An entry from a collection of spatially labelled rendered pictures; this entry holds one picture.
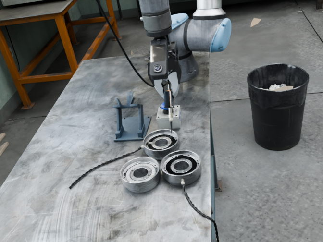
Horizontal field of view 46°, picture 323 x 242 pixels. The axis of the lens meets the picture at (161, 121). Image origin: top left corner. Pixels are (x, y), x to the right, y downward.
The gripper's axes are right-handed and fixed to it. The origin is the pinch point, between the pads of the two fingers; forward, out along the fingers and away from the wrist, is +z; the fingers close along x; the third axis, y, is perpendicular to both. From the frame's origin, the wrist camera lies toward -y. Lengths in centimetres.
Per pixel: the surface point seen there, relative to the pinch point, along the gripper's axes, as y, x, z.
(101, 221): -35.7, 14.0, 12.9
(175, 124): 1.6, -0.2, 11.3
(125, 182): -26.1, 9.4, 9.4
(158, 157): -14.3, 2.9, 11.2
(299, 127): 93, -53, 81
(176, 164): -18.3, -2.7, 10.6
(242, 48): 246, -25, 94
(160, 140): -7.2, 3.2, 10.9
